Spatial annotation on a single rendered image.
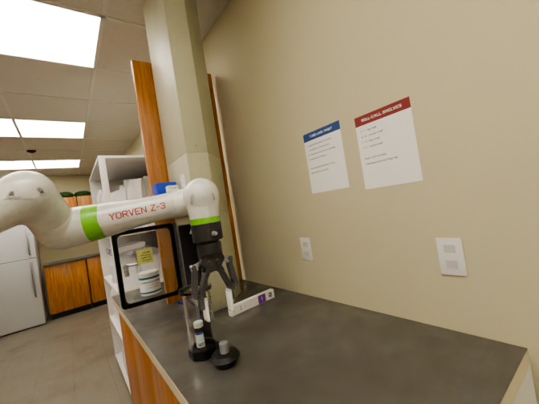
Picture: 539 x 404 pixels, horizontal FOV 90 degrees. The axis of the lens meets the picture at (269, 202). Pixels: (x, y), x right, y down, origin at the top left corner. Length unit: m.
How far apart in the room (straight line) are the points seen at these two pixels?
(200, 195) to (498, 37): 0.88
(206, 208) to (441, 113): 0.75
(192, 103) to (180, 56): 0.23
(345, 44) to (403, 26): 0.22
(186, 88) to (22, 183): 0.86
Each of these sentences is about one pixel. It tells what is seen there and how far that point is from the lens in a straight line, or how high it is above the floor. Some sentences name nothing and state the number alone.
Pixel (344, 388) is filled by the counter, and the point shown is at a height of 0.94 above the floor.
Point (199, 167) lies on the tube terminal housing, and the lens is 1.37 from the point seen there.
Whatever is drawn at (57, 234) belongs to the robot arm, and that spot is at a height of 1.41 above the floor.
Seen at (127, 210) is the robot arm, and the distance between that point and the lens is 0.96.
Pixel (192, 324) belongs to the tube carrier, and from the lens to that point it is 0.99.
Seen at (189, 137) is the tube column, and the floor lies 1.78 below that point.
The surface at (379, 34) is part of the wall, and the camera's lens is 1.15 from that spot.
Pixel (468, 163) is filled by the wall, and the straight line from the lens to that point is 0.96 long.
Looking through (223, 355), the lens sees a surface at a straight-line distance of 0.95.
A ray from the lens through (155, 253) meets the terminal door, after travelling 1.61.
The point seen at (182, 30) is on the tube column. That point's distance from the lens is 1.65.
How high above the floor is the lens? 1.40
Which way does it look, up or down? 1 degrees up
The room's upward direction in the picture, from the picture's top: 9 degrees counter-clockwise
